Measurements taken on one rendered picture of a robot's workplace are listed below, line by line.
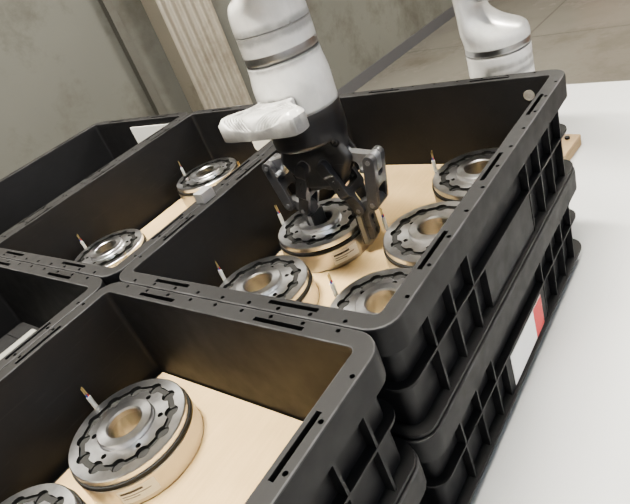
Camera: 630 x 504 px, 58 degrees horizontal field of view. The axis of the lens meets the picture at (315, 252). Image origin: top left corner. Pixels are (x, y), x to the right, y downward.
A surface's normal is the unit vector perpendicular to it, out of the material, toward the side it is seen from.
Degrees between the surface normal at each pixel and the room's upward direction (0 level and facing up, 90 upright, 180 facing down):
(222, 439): 0
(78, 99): 90
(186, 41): 90
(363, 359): 0
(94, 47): 90
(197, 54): 90
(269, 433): 0
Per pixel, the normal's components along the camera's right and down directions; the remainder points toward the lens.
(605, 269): -0.33, -0.80
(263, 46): -0.23, 0.58
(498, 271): 0.78, 0.08
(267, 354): -0.54, 0.60
